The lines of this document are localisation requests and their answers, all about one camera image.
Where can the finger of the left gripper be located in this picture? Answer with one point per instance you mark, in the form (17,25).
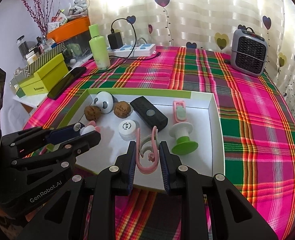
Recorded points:
(37,136)
(70,148)

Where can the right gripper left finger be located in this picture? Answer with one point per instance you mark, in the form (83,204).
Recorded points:
(85,207)

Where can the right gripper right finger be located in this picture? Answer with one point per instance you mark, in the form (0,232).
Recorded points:
(210,203)

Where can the white grey round hook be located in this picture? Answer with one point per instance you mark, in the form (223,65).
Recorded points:
(84,130)

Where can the brown walnut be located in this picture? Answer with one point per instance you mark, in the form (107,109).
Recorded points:
(122,109)
(92,113)

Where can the white round jar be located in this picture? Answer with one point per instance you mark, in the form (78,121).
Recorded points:
(127,129)

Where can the pink loop clip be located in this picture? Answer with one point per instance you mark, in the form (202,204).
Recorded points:
(149,145)

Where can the white green spool stamp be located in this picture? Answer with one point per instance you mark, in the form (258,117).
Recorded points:
(182,138)

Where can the pink earhook clip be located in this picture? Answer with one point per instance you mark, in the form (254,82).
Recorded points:
(93,123)

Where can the lime green shoebox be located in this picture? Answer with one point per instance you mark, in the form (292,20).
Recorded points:
(45,78)

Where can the white panda case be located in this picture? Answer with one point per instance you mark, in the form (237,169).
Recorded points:
(104,101)

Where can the brown walnut in tray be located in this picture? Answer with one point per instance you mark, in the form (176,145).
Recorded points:
(122,109)

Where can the chevron pattern box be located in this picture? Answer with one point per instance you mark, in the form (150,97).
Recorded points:
(29,70)

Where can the plaid bedspread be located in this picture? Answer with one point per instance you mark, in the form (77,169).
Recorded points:
(258,129)

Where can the black smartphone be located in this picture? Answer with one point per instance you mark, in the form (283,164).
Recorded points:
(65,82)

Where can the black rectangular device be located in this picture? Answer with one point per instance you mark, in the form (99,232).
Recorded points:
(150,115)

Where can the green white cardboard tray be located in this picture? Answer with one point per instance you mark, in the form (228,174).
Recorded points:
(193,115)

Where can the green lotion bottle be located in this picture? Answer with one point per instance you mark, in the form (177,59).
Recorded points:
(98,48)

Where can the pink green clip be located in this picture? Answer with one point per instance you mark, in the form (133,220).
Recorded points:
(179,111)

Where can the black charger plug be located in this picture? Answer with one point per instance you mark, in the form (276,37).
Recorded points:
(115,40)

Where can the white power strip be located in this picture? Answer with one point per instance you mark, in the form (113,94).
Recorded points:
(143,50)

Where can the dried flower branches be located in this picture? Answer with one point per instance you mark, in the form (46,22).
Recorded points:
(41,13)

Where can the orange lidded storage box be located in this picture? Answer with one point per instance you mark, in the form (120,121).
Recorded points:
(70,29)

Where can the grey mini heater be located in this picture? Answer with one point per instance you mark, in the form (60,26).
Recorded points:
(248,52)

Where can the heart pattern curtain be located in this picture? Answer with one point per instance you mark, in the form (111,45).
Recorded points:
(207,24)

